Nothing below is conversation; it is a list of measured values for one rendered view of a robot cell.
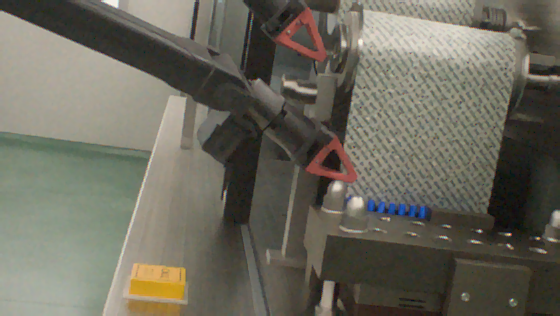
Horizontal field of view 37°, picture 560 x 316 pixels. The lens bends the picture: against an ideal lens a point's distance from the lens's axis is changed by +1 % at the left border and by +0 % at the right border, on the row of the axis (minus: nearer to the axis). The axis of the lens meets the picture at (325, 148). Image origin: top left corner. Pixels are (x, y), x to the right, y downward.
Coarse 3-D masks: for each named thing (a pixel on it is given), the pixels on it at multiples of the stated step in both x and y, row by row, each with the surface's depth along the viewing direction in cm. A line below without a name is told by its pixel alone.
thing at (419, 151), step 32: (352, 96) 120; (384, 96) 121; (416, 96) 121; (352, 128) 121; (384, 128) 121; (416, 128) 122; (448, 128) 123; (480, 128) 124; (352, 160) 121; (384, 160) 122; (416, 160) 123; (448, 160) 124; (480, 160) 124; (352, 192) 122; (384, 192) 123; (416, 192) 124; (448, 192) 125; (480, 192) 125
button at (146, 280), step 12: (144, 264) 113; (132, 276) 107; (144, 276) 108; (156, 276) 108; (168, 276) 109; (180, 276) 110; (132, 288) 106; (144, 288) 107; (156, 288) 107; (168, 288) 107; (180, 288) 107
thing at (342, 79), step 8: (352, 16) 122; (352, 24) 121; (352, 32) 120; (352, 40) 119; (352, 48) 119; (352, 56) 119; (344, 72) 122; (344, 80) 122; (352, 88) 124; (512, 88) 124; (512, 96) 125
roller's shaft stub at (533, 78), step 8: (528, 72) 129; (536, 72) 129; (544, 72) 129; (552, 72) 129; (528, 80) 128; (536, 80) 129; (544, 80) 129; (552, 80) 128; (528, 88) 130; (536, 88) 129; (544, 88) 129; (552, 88) 129
